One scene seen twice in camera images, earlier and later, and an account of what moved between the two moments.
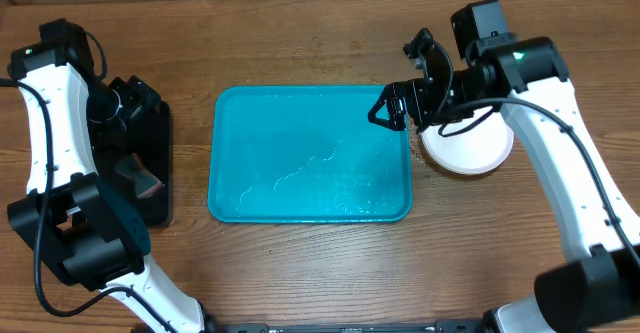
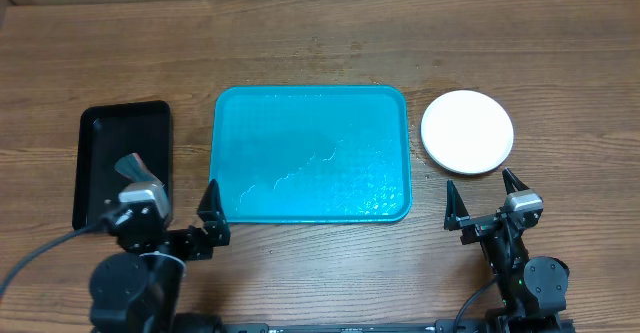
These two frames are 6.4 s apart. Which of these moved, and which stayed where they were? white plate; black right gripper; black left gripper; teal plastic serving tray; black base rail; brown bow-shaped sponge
Moved: black right gripper; black left gripper
Stayed: brown bow-shaped sponge; white plate; teal plastic serving tray; black base rail
